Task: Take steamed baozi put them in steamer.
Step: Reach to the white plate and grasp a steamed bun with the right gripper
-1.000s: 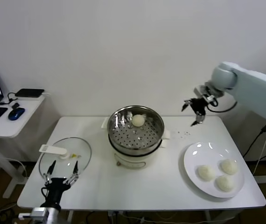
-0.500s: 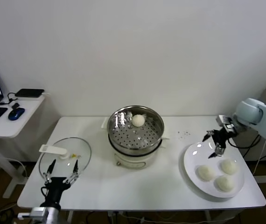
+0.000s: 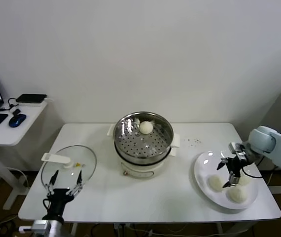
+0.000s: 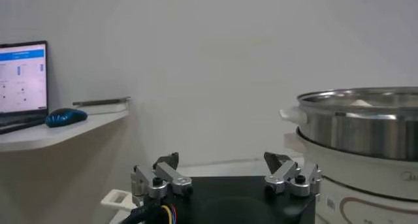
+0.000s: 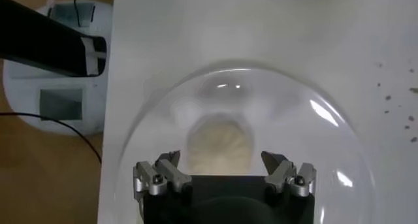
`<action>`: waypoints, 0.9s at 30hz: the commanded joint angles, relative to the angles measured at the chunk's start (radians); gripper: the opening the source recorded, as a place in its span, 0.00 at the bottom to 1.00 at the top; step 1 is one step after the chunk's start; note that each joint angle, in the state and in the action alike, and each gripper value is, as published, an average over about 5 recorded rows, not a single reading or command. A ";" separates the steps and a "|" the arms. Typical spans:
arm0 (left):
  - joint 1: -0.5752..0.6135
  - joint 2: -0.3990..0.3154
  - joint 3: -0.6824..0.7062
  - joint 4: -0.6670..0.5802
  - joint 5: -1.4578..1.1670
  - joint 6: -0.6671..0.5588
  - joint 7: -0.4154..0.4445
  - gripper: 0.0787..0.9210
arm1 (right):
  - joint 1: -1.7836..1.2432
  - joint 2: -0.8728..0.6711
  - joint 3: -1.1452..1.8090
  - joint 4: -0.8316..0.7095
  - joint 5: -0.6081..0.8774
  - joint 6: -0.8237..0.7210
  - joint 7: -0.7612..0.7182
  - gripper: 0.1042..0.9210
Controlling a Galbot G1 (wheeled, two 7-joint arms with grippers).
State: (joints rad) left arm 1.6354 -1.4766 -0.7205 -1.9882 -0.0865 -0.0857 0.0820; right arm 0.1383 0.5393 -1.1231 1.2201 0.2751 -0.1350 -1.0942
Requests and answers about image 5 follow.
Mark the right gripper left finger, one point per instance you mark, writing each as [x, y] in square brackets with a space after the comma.
[170, 174]

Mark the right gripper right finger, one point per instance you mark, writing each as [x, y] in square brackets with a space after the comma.
[281, 174]

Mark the white steamed baozi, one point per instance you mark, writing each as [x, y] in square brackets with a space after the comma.
[220, 147]

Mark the black robot body link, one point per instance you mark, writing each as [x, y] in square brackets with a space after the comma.
[42, 42]

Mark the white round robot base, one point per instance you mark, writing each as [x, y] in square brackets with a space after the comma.
[26, 94]

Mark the white round plate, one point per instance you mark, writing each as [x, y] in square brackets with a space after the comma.
[294, 121]

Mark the dark crumbs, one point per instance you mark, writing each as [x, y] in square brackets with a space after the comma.
[388, 98]

